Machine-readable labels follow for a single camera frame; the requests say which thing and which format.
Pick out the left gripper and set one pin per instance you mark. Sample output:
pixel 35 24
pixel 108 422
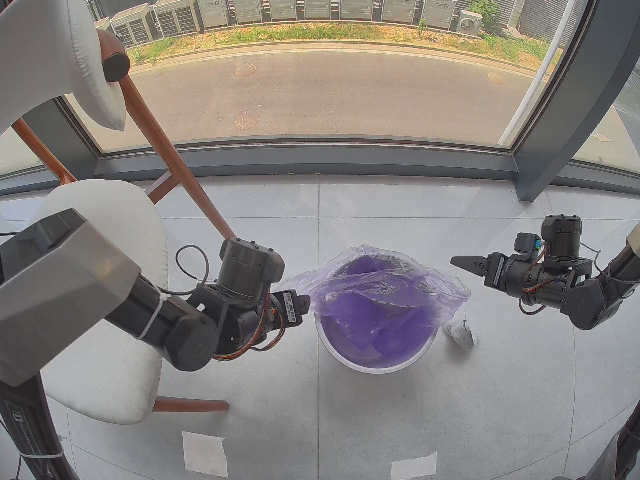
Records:
pixel 294 308

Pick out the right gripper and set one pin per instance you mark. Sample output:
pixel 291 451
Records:
pixel 515 275

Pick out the purple plastic bag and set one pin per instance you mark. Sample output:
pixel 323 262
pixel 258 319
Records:
pixel 380 318

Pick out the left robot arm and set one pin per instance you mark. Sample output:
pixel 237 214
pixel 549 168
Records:
pixel 65 288

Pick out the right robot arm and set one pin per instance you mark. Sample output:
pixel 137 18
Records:
pixel 595 298

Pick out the white trash bin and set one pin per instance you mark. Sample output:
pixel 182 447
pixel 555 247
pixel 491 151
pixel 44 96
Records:
pixel 370 369

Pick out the crumpled white paper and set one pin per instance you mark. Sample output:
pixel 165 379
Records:
pixel 462 335

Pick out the window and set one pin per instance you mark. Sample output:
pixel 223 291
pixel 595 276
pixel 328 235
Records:
pixel 350 160

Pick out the white cushioned wooden chair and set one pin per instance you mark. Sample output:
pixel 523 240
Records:
pixel 110 393

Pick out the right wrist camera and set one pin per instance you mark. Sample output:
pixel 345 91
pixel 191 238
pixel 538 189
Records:
pixel 526 244

